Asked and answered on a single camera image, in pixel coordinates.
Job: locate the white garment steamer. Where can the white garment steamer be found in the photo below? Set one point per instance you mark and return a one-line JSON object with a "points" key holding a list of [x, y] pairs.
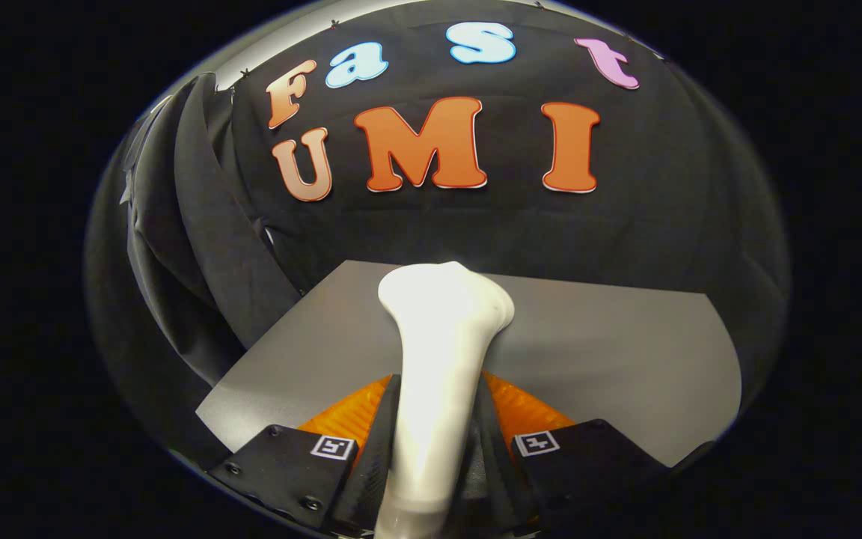
{"points": [[435, 359]]}

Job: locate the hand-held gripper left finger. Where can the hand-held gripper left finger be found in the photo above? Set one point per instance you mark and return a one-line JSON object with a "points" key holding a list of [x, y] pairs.
{"points": [[378, 449]]}

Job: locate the grey cabinet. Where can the grey cabinet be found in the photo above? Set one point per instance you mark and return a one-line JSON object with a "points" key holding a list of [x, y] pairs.
{"points": [[610, 359]]}

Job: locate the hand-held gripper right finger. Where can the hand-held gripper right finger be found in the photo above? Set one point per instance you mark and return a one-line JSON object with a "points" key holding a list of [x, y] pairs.
{"points": [[487, 457]]}

